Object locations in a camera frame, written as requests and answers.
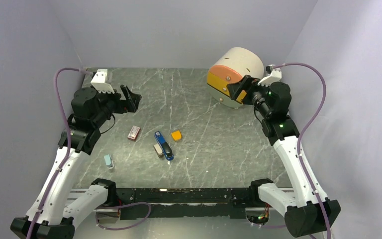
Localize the light blue small stapler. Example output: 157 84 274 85
104 154 114 169

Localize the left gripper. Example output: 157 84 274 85
91 84 141 126

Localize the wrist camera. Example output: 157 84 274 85
91 69 115 94
257 65 282 87

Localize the cream round drawer cabinet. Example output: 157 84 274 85
206 47 265 109

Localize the orange cube block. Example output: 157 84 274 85
171 130 183 141

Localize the beige small stapler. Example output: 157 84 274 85
153 143 164 158

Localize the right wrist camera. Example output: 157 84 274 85
257 65 282 87

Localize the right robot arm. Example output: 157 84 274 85
227 75 341 238

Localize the red white staple box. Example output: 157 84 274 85
127 125 141 141

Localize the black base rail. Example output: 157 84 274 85
117 188 266 220

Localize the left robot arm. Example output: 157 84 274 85
10 85 142 239

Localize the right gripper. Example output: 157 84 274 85
226 74 273 118

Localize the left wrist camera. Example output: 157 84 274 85
91 69 115 94

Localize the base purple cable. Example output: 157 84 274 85
95 202 152 231

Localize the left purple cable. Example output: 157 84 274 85
25 67 93 239

